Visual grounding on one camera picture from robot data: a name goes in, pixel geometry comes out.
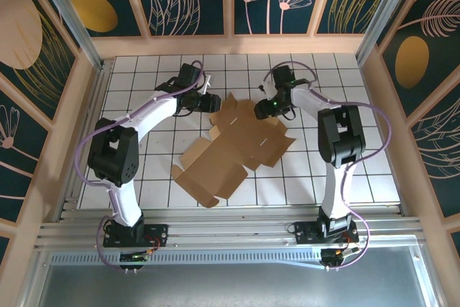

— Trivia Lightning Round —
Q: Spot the brown cardboard box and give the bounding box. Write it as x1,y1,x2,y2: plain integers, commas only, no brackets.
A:
171,91,296,209

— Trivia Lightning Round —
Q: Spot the grey metal sheet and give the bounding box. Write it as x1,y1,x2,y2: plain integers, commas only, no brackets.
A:
21,244,450,307

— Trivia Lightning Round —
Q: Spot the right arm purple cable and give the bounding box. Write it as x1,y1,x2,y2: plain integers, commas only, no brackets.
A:
264,60,392,272

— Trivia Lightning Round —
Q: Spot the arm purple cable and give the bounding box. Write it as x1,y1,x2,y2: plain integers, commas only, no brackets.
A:
74,59,206,274
264,60,392,272

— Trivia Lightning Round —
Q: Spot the aluminium side rail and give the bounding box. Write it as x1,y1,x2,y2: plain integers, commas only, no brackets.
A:
55,58,115,222

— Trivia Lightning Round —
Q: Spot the aluminium rail frame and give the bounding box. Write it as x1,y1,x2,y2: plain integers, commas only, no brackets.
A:
34,203,427,250

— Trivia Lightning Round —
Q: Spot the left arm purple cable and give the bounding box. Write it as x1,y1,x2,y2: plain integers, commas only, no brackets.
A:
74,59,206,274

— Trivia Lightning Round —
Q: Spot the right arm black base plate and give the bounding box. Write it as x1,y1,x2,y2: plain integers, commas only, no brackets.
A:
294,220,360,247

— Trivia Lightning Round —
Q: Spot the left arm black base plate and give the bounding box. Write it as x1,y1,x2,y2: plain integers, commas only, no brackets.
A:
103,223,170,249

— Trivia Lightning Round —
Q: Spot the aluminium corner post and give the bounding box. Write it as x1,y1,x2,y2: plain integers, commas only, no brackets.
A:
28,0,106,70
355,0,422,67

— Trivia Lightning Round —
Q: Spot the perforated metal cable duct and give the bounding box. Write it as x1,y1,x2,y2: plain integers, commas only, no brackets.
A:
46,247,427,272

